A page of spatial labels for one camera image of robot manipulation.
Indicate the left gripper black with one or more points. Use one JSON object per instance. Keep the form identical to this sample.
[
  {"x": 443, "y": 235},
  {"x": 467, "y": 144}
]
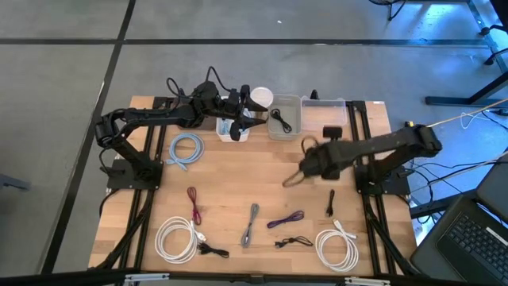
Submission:
[{"x": 231, "y": 106}]

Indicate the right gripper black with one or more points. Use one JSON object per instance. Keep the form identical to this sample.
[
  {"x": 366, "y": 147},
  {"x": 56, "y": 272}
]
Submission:
[{"x": 329, "y": 161}]

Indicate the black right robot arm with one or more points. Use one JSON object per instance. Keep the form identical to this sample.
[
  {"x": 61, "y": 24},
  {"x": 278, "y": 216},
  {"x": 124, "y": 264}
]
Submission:
[{"x": 381, "y": 145}]

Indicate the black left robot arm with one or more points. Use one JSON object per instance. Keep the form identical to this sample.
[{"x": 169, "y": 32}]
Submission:
[{"x": 158, "y": 115}]

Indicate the white bulb on brass socket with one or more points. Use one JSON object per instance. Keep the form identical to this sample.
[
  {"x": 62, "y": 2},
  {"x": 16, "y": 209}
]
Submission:
[{"x": 261, "y": 96}]

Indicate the white plastic bin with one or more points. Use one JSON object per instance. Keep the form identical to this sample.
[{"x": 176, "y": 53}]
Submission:
[{"x": 226, "y": 138}]

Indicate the light grey plastic bin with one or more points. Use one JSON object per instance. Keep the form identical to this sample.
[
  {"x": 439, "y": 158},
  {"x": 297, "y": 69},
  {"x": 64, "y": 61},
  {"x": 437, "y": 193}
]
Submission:
[{"x": 278, "y": 135}]

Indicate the clear plastic bin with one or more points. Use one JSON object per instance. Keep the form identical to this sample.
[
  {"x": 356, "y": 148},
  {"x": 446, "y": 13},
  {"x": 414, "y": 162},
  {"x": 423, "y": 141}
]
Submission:
[{"x": 323, "y": 115}]

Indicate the black table clamp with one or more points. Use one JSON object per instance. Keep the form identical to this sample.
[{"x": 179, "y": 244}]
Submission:
[{"x": 314, "y": 94}]

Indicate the black table leg bar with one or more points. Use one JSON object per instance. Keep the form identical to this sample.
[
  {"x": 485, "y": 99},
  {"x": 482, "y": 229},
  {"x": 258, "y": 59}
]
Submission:
[{"x": 436, "y": 206}]

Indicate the black open laptop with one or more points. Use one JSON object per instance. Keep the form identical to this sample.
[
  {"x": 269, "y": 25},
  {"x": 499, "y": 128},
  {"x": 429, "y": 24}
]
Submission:
[{"x": 468, "y": 242}]

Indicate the dark closed laptop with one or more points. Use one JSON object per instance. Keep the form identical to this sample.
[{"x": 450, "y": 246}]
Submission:
[{"x": 496, "y": 186}]

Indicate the grey furniture foot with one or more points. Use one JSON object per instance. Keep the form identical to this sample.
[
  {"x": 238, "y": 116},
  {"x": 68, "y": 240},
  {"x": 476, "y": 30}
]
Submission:
[{"x": 12, "y": 182}]

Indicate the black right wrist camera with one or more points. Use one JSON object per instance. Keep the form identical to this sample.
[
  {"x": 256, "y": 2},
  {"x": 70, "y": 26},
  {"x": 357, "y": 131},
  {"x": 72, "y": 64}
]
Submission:
[{"x": 332, "y": 132}]

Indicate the black aluminium frame rail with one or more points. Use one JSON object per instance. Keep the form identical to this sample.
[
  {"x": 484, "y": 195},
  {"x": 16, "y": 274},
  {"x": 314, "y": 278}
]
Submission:
[
  {"x": 139, "y": 260},
  {"x": 353, "y": 119},
  {"x": 365, "y": 119},
  {"x": 123, "y": 260}
]

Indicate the black overhead frame bar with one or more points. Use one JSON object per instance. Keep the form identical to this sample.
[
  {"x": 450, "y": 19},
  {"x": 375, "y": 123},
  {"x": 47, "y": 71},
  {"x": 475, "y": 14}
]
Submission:
[{"x": 254, "y": 278}]

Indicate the silver metal bracket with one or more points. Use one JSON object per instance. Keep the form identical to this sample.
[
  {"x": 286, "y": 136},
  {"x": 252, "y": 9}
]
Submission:
[
  {"x": 147, "y": 277},
  {"x": 367, "y": 281}
]

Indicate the black desk leg frame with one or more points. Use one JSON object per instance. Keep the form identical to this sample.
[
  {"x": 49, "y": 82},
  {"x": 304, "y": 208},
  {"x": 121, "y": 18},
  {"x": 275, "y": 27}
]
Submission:
[{"x": 448, "y": 100}]

